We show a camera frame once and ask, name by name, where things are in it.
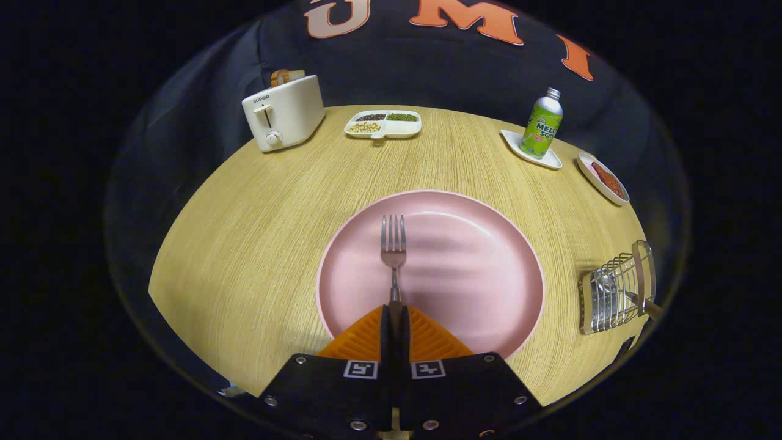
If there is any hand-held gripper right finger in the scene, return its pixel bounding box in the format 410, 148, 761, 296
400, 304, 544, 436

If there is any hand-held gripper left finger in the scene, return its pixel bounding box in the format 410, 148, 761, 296
260, 304, 395, 436

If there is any metal fork with brown handle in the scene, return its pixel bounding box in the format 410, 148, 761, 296
381, 214, 407, 361

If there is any metal spoon with brown handle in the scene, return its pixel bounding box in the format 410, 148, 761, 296
596, 273, 663, 321

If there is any pink plate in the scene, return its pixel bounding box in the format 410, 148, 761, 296
316, 190, 545, 360

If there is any white divided dish with beans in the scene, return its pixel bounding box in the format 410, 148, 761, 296
343, 110, 423, 140

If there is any white square coaster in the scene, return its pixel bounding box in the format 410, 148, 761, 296
500, 129, 563, 170

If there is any white toaster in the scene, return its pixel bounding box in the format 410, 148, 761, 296
241, 75, 326, 153

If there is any white food plate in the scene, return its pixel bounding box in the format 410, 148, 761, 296
577, 152, 630, 206

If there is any green soda bottle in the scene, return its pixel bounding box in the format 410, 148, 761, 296
520, 87, 564, 160

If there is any brown meat piece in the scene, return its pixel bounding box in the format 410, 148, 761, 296
591, 161, 625, 199

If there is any black backdrop cloth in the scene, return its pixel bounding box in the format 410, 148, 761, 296
107, 0, 688, 367

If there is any metal wire basket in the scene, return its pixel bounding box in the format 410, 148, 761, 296
579, 240, 657, 335

